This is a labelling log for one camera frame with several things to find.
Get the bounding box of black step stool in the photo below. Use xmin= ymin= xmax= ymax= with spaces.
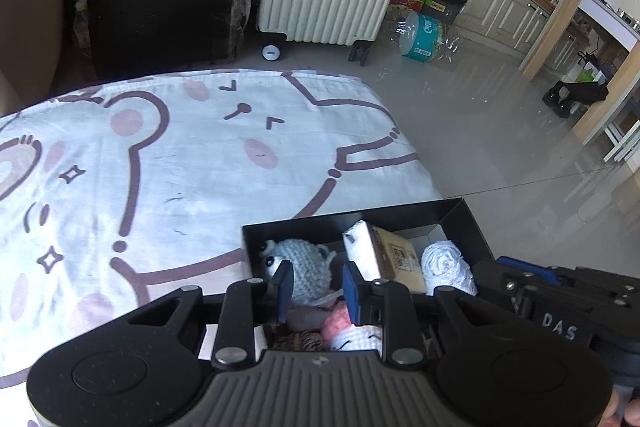
xmin=542 ymin=81 xmax=608 ymax=119

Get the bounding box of white yarn ball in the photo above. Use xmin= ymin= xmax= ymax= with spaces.
xmin=421 ymin=241 xmax=477 ymax=296

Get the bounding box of black trash bin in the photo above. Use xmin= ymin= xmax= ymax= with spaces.
xmin=421 ymin=0 xmax=469 ymax=25

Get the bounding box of yellow tissue pack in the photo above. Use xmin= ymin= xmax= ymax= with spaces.
xmin=343 ymin=220 xmax=426 ymax=294

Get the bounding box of bear pattern bed sheet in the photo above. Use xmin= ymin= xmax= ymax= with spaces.
xmin=1 ymin=69 xmax=439 ymax=426

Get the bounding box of person's right hand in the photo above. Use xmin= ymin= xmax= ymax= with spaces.
xmin=598 ymin=386 xmax=640 ymax=427

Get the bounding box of grey crochet animal toy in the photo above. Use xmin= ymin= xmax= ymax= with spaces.
xmin=259 ymin=239 xmax=336 ymax=307

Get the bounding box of pink white crochet bunny doll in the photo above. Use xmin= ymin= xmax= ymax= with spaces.
xmin=321 ymin=300 xmax=383 ymax=353

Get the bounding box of large clear water bottle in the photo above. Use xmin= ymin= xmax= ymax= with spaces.
xmin=383 ymin=6 xmax=460 ymax=63

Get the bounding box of black cardboard box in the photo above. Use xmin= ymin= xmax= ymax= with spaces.
xmin=241 ymin=197 xmax=497 ymax=353

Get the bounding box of wooden white table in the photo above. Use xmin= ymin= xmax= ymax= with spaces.
xmin=520 ymin=0 xmax=639 ymax=169

